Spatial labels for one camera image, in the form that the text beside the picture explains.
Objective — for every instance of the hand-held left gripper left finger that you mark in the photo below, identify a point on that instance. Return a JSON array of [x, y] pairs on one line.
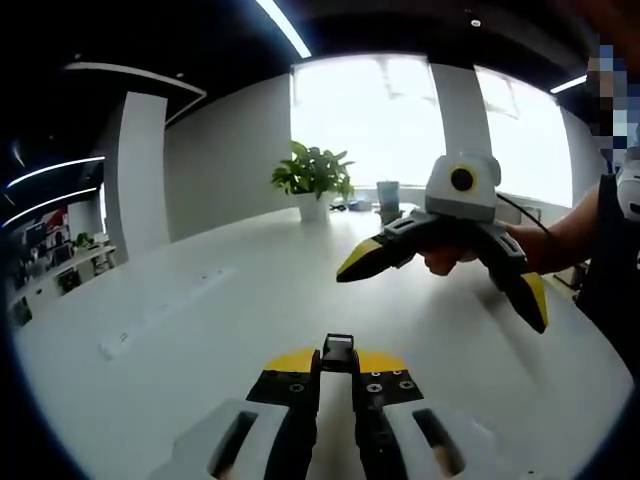
[[285, 415]]

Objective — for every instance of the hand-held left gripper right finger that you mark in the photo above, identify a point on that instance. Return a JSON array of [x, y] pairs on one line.
[[385, 415]]

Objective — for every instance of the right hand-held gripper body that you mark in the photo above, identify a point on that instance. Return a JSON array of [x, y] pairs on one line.
[[475, 200]]

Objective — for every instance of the black plastic buckle socket part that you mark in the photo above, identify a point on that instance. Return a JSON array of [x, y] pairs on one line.
[[338, 361]]

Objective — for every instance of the person's right hand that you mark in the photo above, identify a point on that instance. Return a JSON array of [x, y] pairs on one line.
[[450, 260]]

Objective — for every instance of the teal cup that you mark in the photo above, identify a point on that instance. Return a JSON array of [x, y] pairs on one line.
[[388, 197]]

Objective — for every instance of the small black object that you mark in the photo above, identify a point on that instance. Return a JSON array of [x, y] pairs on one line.
[[340, 205]]

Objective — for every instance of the green potted plant white pot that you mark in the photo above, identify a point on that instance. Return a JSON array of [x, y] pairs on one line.
[[312, 172]]

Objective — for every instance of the white chest-worn device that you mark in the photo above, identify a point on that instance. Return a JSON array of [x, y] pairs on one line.
[[631, 200]]

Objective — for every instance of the white table power socket strip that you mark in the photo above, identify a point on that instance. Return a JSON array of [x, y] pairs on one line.
[[165, 312]]

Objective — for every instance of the ceiling light strip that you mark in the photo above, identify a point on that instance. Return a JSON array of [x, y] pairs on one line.
[[285, 27], [50, 204], [55, 169]]

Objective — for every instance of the white office desk row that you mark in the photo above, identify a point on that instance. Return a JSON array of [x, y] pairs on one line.
[[65, 270]]

